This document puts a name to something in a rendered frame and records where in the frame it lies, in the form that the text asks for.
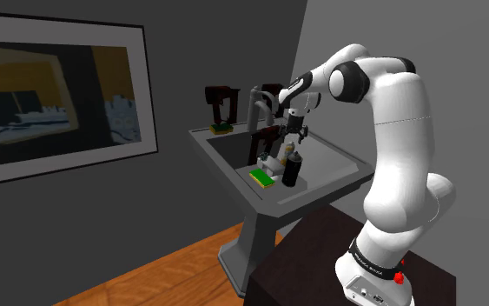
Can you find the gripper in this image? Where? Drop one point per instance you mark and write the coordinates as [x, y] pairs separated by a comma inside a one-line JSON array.
[[295, 121]]

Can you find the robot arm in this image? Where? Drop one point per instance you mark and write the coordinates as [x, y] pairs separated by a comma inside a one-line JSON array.
[[400, 140]]

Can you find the pale yellow bottle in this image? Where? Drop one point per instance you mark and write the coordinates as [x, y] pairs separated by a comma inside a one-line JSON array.
[[288, 151]]

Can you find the dark red angular object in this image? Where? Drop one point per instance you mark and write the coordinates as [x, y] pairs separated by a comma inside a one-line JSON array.
[[220, 104], [262, 144]]

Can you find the black spray bottle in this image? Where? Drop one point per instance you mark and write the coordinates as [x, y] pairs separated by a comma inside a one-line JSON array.
[[292, 171]]

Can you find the white small container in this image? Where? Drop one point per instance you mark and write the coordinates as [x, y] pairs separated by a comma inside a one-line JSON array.
[[269, 165]]

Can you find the grey faucet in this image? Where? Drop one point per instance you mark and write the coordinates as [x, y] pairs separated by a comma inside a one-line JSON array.
[[253, 110]]

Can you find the green yellow sponge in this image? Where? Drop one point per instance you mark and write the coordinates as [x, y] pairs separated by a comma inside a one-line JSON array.
[[262, 178], [221, 129]]

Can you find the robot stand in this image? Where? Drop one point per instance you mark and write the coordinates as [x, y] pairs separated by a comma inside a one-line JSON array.
[[303, 262]]

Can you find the grey pedestal sink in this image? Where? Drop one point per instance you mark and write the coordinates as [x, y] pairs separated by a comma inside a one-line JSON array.
[[333, 159]]

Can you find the framed wall picture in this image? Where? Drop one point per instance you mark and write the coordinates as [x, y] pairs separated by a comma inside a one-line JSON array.
[[57, 106]]

